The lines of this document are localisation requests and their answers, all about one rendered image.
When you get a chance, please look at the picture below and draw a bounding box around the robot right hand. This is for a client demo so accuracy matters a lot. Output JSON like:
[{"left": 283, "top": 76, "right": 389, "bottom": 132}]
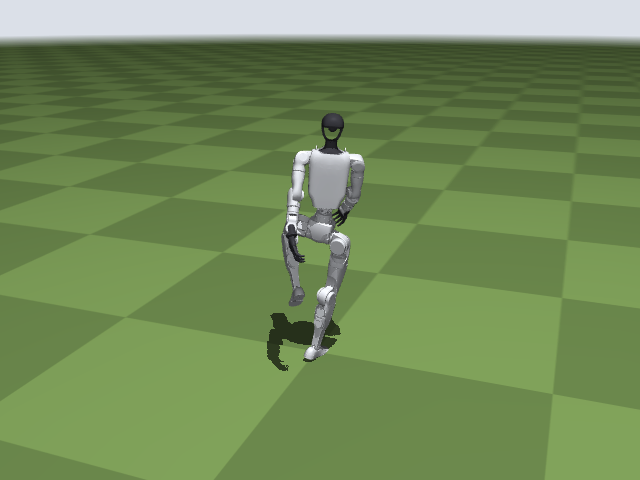
[{"left": 332, "top": 204, "right": 350, "bottom": 227}]

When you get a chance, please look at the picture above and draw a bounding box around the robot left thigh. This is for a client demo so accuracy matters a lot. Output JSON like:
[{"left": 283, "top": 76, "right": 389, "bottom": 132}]
[{"left": 283, "top": 214, "right": 310, "bottom": 245}]

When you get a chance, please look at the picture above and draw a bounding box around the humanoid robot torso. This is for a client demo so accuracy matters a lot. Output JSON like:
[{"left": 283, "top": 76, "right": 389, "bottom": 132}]
[{"left": 306, "top": 145, "right": 350, "bottom": 244}]

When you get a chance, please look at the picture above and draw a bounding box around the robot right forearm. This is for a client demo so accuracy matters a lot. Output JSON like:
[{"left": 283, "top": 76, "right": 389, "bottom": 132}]
[{"left": 339, "top": 195, "right": 361, "bottom": 214}]

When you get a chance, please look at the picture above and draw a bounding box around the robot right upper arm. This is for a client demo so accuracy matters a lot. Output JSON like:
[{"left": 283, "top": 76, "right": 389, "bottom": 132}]
[{"left": 346, "top": 154, "right": 365, "bottom": 199}]

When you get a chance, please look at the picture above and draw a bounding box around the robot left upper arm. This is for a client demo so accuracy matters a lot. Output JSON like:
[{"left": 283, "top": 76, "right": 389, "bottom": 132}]
[{"left": 291, "top": 151, "right": 312, "bottom": 202}]

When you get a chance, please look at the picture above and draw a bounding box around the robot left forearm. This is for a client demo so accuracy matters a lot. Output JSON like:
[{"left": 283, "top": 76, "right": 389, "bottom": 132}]
[{"left": 285, "top": 188, "right": 301, "bottom": 234}]

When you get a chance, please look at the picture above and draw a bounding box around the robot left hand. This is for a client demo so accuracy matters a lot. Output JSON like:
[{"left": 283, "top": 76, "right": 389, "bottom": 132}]
[{"left": 286, "top": 224, "right": 305, "bottom": 263}]

